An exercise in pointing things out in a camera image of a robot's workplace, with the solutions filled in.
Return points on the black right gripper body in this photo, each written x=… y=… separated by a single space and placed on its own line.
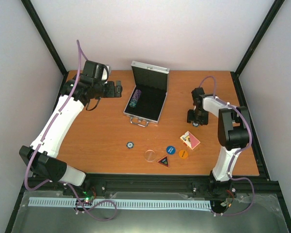
x=198 y=117

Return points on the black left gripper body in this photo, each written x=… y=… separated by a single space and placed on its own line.
x=101 y=93

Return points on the aluminium poker case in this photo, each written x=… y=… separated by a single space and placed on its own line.
x=153 y=81

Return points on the blue white poker chip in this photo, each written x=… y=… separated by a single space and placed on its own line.
x=130 y=145

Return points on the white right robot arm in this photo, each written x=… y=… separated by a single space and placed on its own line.
x=234 y=130

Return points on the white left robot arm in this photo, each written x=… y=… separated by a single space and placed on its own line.
x=41 y=156

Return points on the pink playing card deck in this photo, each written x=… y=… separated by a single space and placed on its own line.
x=190 y=140

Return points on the orange round token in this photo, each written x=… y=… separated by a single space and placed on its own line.
x=183 y=154

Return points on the blue round token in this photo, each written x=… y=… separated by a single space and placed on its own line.
x=170 y=150

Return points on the purple poker chip stack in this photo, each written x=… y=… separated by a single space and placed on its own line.
x=135 y=98

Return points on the black red triangle token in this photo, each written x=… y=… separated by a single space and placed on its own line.
x=164 y=161

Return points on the clear round disc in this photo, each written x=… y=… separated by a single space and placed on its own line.
x=150 y=155

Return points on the black aluminium frame rail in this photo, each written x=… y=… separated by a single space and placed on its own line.
x=191 y=185

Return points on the white cable duct strip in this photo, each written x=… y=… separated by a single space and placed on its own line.
x=121 y=204

